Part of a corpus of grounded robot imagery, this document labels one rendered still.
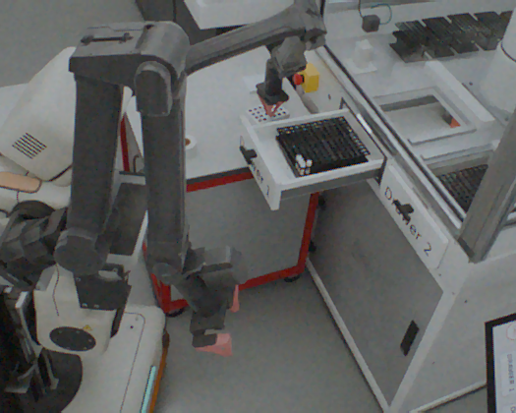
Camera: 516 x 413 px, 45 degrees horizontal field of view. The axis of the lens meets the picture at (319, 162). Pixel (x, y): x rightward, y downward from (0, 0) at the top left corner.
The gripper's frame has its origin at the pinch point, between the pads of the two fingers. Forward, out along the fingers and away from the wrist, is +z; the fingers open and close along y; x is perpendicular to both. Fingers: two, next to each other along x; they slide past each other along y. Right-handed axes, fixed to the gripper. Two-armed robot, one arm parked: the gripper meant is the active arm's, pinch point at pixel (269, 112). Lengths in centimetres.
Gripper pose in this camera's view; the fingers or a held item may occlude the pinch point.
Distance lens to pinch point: 197.9
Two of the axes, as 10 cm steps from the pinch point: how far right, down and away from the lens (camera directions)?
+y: -5.9, -6.2, 5.2
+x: -8.0, 3.3, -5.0
